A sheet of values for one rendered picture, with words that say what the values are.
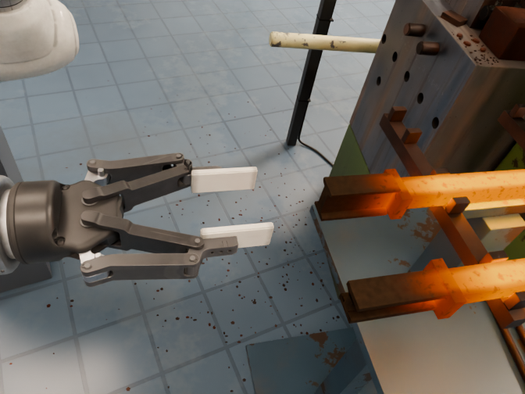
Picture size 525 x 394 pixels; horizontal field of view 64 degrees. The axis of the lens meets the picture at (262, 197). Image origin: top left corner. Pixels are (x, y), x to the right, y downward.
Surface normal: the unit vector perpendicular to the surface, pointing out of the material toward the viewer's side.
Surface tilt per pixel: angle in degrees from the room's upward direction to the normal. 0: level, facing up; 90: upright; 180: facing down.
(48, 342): 0
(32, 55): 107
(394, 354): 0
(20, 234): 52
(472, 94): 90
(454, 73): 90
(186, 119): 0
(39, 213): 31
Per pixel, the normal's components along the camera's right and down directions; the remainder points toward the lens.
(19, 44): 0.45, 0.86
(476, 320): 0.15, -0.66
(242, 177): 0.21, 0.75
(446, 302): -0.96, 0.07
